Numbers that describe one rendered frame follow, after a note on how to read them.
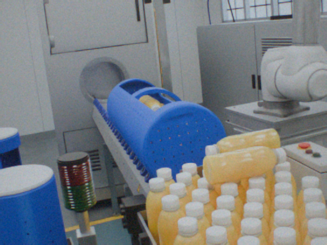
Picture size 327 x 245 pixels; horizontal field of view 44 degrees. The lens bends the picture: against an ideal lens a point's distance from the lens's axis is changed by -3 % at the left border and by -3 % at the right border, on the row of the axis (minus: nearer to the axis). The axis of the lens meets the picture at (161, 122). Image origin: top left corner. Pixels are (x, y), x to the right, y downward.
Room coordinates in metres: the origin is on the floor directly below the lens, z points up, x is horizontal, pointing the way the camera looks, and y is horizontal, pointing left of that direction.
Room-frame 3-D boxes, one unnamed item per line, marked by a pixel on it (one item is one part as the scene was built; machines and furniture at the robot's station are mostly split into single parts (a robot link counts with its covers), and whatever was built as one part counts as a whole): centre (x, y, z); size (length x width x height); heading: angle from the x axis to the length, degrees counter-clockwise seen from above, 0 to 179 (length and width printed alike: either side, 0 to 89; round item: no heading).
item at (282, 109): (1.74, -0.51, 1.10); 0.22 x 0.18 x 0.06; 32
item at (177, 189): (0.94, -0.02, 1.09); 0.04 x 0.04 x 0.02
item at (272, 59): (1.71, -0.52, 1.24); 0.18 x 0.16 x 0.22; 11
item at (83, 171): (0.75, 0.17, 1.23); 0.06 x 0.06 x 0.04
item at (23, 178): (1.32, 0.53, 1.03); 0.28 x 0.28 x 0.01
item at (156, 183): (0.99, 0.03, 1.09); 0.04 x 0.04 x 0.02
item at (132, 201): (1.12, 0.10, 0.95); 0.10 x 0.07 x 0.10; 103
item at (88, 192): (0.75, 0.17, 1.18); 0.06 x 0.06 x 0.05
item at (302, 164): (1.08, -0.42, 1.05); 0.20 x 0.10 x 0.10; 13
